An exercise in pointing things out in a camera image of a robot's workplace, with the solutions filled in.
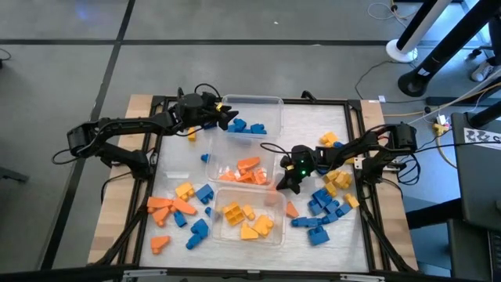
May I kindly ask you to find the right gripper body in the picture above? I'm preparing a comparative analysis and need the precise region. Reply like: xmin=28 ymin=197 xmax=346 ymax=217
xmin=280 ymin=144 xmax=320 ymax=186

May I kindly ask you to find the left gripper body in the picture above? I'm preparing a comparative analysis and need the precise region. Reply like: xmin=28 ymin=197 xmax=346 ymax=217
xmin=174 ymin=92 xmax=222 ymax=131

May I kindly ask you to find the clear plastic bin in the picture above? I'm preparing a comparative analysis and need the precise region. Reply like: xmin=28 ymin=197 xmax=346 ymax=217
xmin=222 ymin=93 xmax=284 ymax=141
xmin=205 ymin=136 xmax=277 ymax=191
xmin=212 ymin=186 xmax=287 ymax=247

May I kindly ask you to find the white table mat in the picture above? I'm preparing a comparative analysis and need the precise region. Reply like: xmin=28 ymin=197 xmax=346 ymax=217
xmin=139 ymin=102 xmax=371 ymax=274

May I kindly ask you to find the white pole with round base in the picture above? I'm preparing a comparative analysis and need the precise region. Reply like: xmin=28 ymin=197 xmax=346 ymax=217
xmin=385 ymin=0 xmax=455 ymax=63

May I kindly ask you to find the black side desk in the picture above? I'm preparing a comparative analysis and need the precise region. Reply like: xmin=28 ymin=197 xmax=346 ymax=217
xmin=445 ymin=112 xmax=501 ymax=282

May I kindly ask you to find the white marker sheet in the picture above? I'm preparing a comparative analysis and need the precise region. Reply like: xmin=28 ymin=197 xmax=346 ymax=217
xmin=463 ymin=127 xmax=501 ymax=152

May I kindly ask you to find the black stand leg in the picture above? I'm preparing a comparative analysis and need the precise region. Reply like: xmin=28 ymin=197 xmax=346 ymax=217
xmin=464 ymin=99 xmax=501 ymax=129

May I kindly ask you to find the black stand foot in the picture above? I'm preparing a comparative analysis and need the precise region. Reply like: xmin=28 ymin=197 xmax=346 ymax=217
xmin=0 ymin=166 xmax=31 ymax=184

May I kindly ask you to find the black front beam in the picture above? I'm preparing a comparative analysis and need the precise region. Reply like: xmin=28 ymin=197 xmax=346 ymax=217
xmin=0 ymin=264 xmax=501 ymax=282

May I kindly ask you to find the person's shoe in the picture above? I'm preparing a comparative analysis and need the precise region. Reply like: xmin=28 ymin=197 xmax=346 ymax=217
xmin=470 ymin=60 xmax=496 ymax=82

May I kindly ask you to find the person's leg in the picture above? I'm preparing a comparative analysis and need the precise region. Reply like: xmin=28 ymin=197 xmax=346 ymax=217
xmin=485 ymin=15 xmax=501 ymax=67

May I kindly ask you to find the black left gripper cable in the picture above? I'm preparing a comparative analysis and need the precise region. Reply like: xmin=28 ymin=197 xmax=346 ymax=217
xmin=171 ymin=82 xmax=222 ymax=138

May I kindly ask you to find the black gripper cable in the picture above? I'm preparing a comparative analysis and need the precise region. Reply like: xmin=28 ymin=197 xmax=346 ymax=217
xmin=259 ymin=142 xmax=294 ymax=158
xmin=171 ymin=82 xmax=222 ymax=138

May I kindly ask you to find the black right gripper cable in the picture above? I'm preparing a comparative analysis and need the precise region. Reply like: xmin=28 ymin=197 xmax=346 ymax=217
xmin=259 ymin=142 xmax=294 ymax=158

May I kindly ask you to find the black floor cable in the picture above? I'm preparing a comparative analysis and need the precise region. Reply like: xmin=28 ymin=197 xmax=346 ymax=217
xmin=354 ymin=60 xmax=412 ymax=102

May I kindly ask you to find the yellow floor cable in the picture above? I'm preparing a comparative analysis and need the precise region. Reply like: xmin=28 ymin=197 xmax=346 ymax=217
xmin=382 ymin=81 xmax=501 ymax=118

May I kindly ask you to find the black stand post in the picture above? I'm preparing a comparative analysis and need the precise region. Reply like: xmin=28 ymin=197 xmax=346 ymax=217
xmin=397 ymin=0 xmax=501 ymax=98

